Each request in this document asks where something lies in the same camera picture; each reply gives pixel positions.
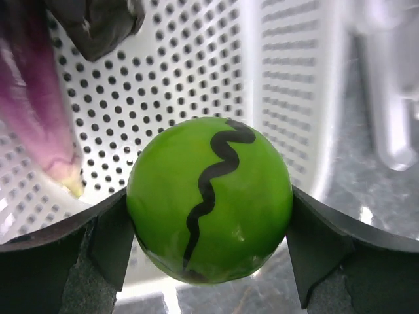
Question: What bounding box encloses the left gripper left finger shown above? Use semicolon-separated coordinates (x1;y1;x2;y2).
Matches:
1;190;134;313

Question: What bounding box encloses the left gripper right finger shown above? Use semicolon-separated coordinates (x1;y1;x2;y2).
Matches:
287;188;418;313

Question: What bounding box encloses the purple toy eggplant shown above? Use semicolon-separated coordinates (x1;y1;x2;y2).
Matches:
1;3;84;198

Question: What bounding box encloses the white perforated plastic basket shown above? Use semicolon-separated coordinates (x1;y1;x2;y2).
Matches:
0;0;387;295

